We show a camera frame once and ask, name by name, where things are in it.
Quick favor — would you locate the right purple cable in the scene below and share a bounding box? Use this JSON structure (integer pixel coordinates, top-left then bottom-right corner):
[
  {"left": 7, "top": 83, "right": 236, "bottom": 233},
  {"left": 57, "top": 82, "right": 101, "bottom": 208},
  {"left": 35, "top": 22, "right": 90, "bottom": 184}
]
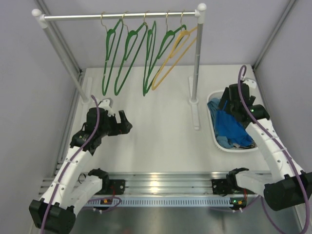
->
[{"left": 237, "top": 64, "right": 309, "bottom": 232}]

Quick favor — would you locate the blue tank top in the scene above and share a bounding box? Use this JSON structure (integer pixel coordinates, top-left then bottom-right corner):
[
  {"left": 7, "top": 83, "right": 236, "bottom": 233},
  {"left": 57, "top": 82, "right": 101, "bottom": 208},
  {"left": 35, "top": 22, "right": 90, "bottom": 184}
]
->
[{"left": 215, "top": 110, "right": 253, "bottom": 148}]

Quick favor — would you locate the light blue garment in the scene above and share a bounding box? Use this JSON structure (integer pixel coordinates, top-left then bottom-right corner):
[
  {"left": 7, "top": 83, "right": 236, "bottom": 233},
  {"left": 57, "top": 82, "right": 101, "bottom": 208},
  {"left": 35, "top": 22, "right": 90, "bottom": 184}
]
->
[{"left": 207, "top": 98, "right": 234, "bottom": 149}]

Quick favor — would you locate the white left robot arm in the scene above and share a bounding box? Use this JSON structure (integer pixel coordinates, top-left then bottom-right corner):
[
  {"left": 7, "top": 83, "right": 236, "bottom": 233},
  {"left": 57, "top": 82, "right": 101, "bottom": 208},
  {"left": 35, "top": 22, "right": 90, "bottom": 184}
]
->
[{"left": 29, "top": 107, "right": 133, "bottom": 234}]

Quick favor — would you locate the metal clothes rack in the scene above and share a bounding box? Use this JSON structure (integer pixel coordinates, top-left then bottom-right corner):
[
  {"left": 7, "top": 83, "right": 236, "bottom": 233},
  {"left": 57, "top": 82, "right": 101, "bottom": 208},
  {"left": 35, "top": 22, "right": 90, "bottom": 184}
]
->
[{"left": 32, "top": 0, "right": 207, "bottom": 130}]

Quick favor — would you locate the yellow hanger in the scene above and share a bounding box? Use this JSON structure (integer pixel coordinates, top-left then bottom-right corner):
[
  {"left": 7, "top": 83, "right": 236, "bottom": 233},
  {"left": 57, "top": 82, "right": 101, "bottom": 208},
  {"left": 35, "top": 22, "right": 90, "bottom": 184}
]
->
[{"left": 151, "top": 24, "right": 198, "bottom": 91}]

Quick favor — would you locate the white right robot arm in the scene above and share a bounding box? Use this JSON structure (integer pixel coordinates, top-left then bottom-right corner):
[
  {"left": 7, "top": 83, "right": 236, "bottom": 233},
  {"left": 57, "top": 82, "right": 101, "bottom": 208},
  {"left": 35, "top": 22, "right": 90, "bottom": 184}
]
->
[{"left": 216, "top": 83, "right": 312, "bottom": 211}]

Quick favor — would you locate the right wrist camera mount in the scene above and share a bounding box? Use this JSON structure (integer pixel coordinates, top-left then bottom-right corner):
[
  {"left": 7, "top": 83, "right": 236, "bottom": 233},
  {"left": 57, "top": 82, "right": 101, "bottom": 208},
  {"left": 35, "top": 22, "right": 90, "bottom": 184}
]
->
[{"left": 241, "top": 76, "right": 257, "bottom": 89}]

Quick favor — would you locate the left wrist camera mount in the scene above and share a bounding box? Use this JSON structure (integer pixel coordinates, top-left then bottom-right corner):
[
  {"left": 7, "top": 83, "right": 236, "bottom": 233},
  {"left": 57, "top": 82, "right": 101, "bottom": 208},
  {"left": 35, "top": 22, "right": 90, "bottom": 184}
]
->
[{"left": 98, "top": 98, "right": 115, "bottom": 116}]

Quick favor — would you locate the white laundry basket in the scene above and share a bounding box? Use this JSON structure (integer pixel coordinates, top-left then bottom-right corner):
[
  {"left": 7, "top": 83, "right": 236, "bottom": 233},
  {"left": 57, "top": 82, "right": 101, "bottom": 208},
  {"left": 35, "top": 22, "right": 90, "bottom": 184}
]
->
[{"left": 206, "top": 90, "right": 259, "bottom": 154}]

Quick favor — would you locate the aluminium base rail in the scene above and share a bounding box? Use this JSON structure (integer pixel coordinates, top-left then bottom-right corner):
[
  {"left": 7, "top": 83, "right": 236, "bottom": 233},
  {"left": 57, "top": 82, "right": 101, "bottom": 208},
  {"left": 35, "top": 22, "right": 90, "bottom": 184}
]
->
[{"left": 96, "top": 172, "right": 231, "bottom": 196}]

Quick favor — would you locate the green hanger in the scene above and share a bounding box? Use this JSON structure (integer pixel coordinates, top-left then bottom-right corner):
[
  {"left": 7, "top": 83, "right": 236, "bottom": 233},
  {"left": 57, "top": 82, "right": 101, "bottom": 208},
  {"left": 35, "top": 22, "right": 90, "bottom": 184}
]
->
[
  {"left": 142, "top": 20, "right": 157, "bottom": 96},
  {"left": 148, "top": 13, "right": 180, "bottom": 91},
  {"left": 101, "top": 19, "right": 124, "bottom": 96},
  {"left": 114, "top": 11, "right": 148, "bottom": 96}
]

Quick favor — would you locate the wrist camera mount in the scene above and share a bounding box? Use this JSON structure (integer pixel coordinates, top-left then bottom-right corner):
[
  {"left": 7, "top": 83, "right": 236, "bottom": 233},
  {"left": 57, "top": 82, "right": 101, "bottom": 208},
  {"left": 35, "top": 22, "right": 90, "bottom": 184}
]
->
[
  {"left": 241, "top": 76, "right": 257, "bottom": 89},
  {"left": 98, "top": 98, "right": 115, "bottom": 116}
]

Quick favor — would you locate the perforated cable duct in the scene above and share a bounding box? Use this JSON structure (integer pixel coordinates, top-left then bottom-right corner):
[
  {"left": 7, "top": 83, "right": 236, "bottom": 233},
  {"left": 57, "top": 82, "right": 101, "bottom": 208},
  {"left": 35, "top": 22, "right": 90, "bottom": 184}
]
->
[{"left": 82, "top": 196, "right": 236, "bottom": 208}]

